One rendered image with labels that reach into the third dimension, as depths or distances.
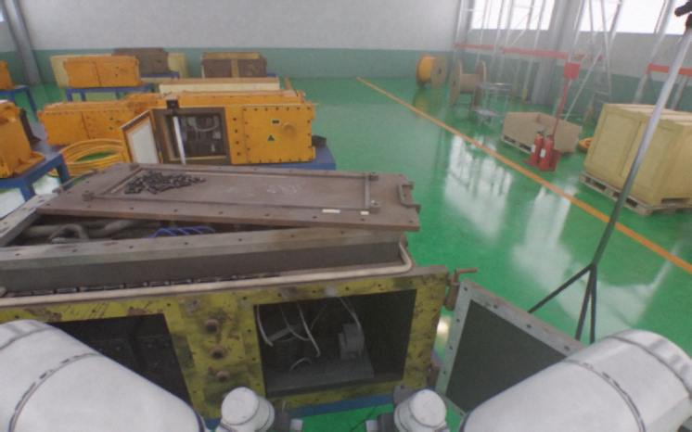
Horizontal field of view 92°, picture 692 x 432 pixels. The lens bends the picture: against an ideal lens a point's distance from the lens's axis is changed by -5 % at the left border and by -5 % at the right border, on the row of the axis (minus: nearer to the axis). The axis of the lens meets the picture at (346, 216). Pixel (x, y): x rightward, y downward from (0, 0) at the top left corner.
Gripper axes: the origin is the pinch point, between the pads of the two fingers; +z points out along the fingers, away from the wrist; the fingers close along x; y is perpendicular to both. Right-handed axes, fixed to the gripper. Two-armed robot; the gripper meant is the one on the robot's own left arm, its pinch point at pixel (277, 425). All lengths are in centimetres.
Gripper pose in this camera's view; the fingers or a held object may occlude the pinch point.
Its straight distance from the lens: 130.4
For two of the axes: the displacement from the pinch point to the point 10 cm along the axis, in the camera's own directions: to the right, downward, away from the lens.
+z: 1.4, 6.3, 7.7
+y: 1.1, -7.8, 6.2
